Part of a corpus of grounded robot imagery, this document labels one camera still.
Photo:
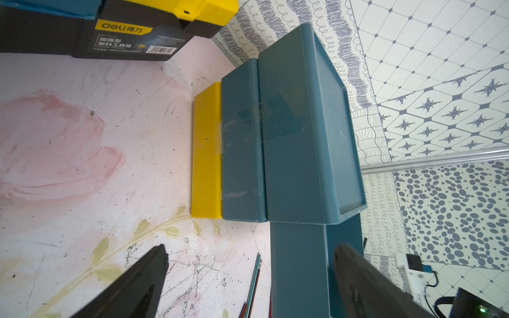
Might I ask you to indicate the yellow black toolbox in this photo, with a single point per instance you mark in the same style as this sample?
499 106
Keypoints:
110 29

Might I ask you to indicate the green striped pencil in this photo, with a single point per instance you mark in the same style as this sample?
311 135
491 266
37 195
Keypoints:
256 267

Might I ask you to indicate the teal drawer cabinet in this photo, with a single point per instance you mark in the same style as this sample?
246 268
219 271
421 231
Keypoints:
288 146

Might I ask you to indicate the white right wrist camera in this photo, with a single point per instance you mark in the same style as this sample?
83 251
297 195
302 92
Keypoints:
417 275

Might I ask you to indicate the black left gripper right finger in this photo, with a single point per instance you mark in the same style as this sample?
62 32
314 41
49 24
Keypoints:
365 292

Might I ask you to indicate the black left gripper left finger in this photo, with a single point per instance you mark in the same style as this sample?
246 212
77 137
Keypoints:
136 293

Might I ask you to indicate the teal drawer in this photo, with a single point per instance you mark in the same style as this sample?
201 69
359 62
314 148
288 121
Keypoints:
303 281

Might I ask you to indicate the yellow bottom drawer unit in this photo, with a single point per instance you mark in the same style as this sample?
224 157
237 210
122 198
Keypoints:
206 154

